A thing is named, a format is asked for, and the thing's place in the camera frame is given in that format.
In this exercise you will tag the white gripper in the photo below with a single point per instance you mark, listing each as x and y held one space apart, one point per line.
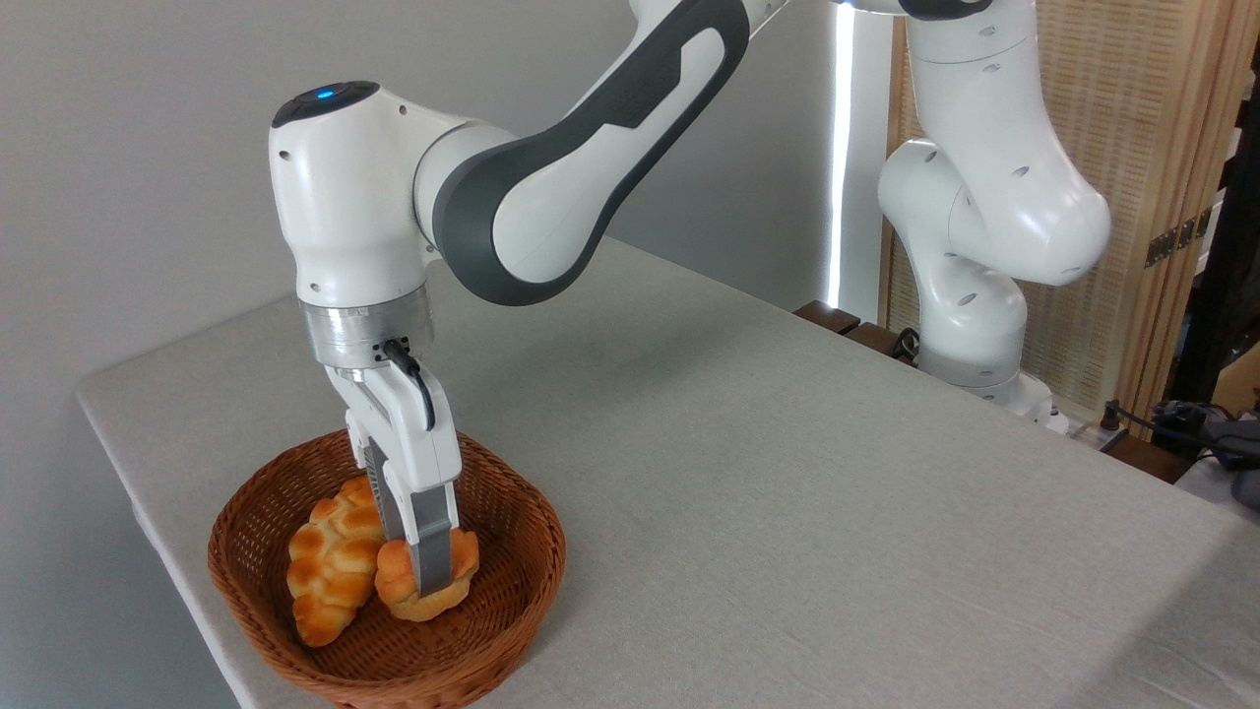
418 448

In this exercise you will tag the round bread roll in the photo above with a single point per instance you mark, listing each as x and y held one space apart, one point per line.
396 576

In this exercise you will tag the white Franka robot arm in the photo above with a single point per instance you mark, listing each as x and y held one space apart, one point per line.
345 197

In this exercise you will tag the long braided bread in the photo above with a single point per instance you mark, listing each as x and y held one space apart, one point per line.
330 571

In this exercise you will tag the brown wicker basket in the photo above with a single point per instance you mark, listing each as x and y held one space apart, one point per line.
492 620

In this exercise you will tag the grey tablecloth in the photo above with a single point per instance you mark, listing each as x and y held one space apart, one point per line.
787 512

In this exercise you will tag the dark brown wooden block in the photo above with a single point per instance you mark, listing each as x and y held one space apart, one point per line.
874 338
825 317

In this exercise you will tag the black plug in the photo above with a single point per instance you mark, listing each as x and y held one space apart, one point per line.
1111 417

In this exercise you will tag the dark metal screen hinge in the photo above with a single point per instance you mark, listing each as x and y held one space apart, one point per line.
1176 236

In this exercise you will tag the wooden folding screen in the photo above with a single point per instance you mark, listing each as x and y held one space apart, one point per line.
1152 118

